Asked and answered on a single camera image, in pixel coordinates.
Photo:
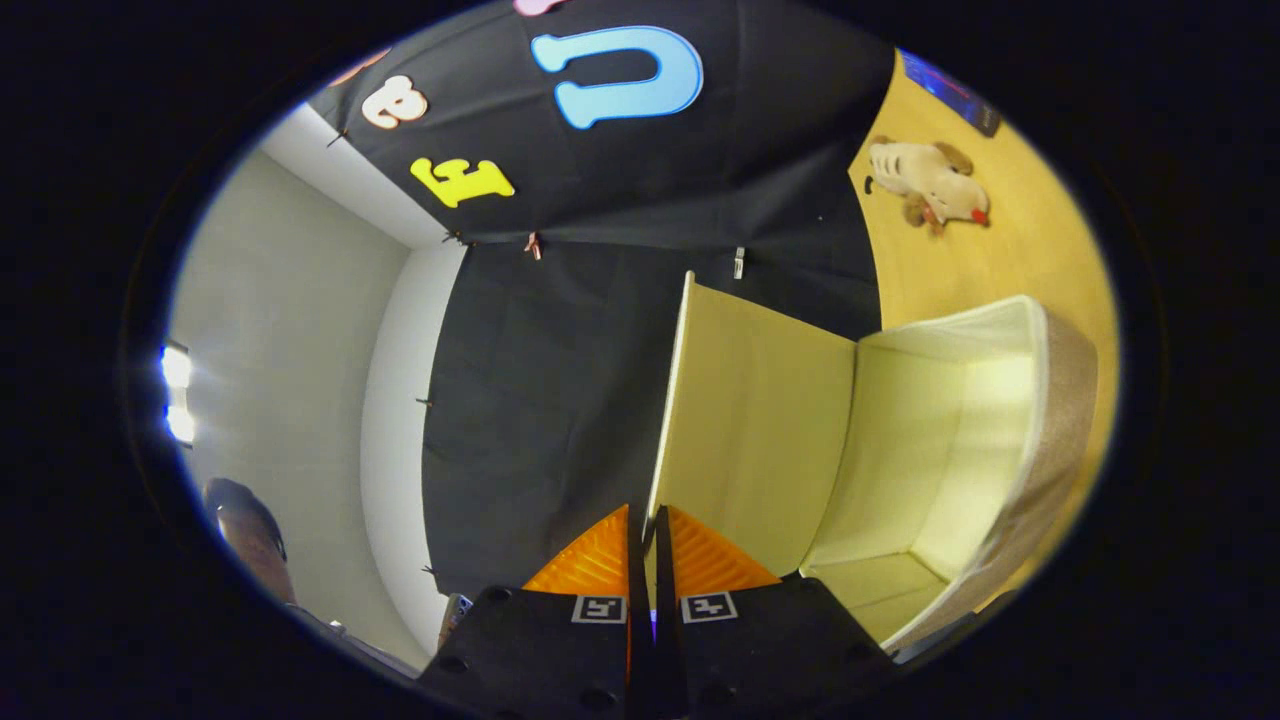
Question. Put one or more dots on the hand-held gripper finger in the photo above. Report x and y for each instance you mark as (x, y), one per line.
(640, 580)
(665, 590)

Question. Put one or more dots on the beige fabric storage box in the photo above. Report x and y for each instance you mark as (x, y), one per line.
(760, 430)

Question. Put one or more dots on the copper cloth clip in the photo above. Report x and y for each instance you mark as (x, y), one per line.
(533, 246)

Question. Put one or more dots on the person's head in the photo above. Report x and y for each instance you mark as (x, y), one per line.
(255, 545)

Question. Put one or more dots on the row of black cloth clips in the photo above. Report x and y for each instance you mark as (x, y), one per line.
(455, 238)

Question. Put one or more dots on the beige plush toy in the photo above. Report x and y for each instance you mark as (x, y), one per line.
(930, 185)

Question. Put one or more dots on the blue book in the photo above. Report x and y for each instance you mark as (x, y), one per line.
(950, 92)

